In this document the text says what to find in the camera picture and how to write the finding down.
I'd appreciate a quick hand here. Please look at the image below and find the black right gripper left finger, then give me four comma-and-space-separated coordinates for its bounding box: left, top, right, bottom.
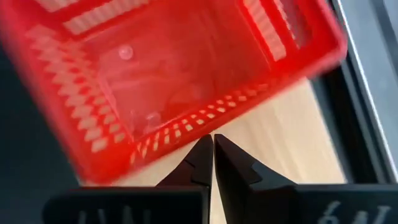
155, 133, 215, 188

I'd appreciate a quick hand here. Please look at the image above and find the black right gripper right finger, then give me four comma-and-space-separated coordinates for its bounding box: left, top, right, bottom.
214, 133, 296, 224

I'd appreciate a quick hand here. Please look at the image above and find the red plastic slotted basket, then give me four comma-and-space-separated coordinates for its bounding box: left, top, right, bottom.
0, 0, 348, 185

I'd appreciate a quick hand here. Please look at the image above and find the black aluminium rig frame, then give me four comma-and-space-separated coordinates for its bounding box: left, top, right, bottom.
310, 0, 398, 185

